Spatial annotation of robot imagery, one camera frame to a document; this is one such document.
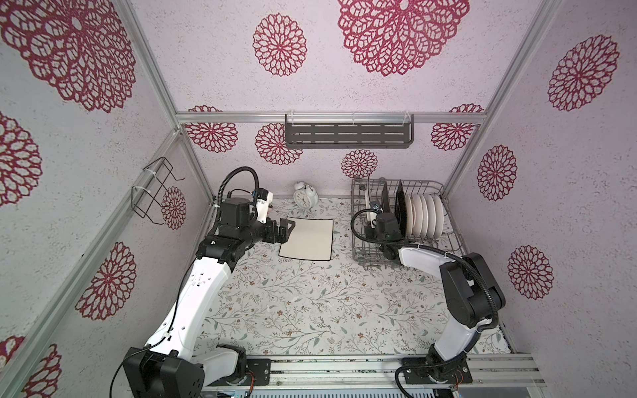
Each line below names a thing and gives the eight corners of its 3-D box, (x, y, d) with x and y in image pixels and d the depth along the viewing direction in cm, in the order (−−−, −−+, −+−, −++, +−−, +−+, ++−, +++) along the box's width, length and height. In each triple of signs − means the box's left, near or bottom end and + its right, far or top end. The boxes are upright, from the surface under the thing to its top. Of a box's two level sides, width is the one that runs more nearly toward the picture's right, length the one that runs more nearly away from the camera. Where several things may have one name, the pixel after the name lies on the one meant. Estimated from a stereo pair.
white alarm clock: (293, 206, 120) (291, 186, 110) (300, 199, 123) (298, 180, 113) (311, 214, 116) (310, 195, 107) (317, 208, 119) (317, 188, 109)
